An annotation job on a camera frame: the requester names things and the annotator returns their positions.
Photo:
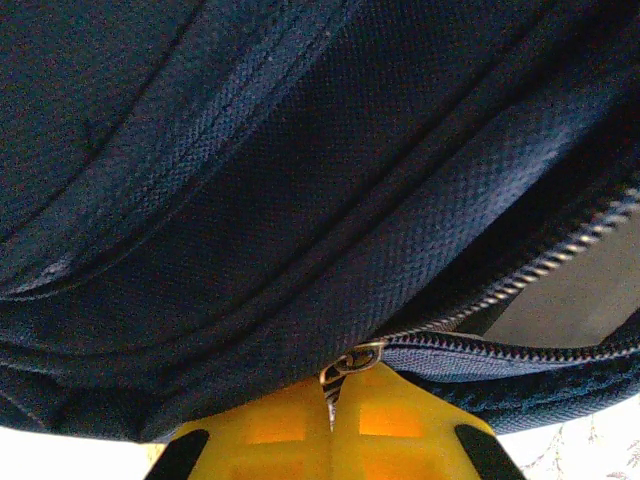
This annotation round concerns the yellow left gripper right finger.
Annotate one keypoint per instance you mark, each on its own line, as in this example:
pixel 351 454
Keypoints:
pixel 400 450

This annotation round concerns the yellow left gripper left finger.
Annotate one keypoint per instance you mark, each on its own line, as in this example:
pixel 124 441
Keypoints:
pixel 260 450

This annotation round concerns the navy blue backpack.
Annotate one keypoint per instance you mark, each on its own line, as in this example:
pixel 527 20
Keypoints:
pixel 250 200

